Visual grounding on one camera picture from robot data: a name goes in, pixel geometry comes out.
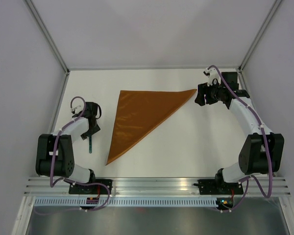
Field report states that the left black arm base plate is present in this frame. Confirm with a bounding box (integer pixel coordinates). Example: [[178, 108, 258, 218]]
[[69, 179, 113, 195]]

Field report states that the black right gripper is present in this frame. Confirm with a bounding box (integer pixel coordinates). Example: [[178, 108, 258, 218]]
[[195, 79, 225, 106]]

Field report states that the orange cloth napkin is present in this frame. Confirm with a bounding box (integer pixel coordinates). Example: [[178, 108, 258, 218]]
[[106, 89, 196, 165]]

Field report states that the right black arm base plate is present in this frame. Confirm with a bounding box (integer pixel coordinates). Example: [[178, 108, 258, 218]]
[[193, 179, 244, 195]]

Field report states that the aluminium frame post right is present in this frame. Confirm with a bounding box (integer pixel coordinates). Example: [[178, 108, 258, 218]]
[[237, 0, 285, 72]]

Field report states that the white slotted cable duct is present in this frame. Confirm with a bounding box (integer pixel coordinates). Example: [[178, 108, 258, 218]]
[[35, 197, 217, 207]]

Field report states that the aluminium frame post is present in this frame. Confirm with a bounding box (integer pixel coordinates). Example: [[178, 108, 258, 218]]
[[237, 0, 285, 72], [24, 0, 70, 74]]

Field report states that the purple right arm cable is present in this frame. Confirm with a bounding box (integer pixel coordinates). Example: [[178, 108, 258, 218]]
[[205, 65, 276, 213]]

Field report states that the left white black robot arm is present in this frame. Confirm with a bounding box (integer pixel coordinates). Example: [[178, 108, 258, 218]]
[[35, 102, 101, 194]]

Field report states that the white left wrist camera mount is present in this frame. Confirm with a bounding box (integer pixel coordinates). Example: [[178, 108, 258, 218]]
[[71, 105, 83, 114]]

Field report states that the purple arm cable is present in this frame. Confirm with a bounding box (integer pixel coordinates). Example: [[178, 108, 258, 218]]
[[34, 96, 111, 216], [205, 65, 276, 213]]

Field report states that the aluminium frame post left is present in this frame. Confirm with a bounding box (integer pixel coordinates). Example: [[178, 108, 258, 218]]
[[24, 0, 70, 74]]

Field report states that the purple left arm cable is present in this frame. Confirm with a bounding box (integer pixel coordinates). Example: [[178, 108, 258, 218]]
[[34, 96, 111, 216]]

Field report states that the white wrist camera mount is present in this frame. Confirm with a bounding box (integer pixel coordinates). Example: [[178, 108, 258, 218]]
[[71, 105, 83, 114], [203, 67, 220, 86]]

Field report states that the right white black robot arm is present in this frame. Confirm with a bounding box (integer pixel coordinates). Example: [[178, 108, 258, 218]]
[[195, 66, 284, 198]]

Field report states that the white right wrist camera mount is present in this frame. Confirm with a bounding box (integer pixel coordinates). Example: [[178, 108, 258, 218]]
[[203, 67, 220, 86]]

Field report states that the aluminium front rail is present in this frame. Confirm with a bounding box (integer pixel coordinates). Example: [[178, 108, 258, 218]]
[[24, 177, 291, 197]]

